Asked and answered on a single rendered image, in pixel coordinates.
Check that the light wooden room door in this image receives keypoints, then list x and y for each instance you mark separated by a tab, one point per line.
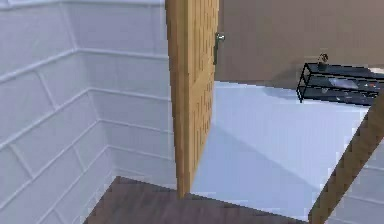
190	100

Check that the light wooden door frame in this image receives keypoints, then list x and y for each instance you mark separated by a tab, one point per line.
350	160

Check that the small dark vase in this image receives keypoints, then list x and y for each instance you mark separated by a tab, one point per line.
322	62

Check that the black glass low table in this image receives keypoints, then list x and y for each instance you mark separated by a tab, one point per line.
343	85

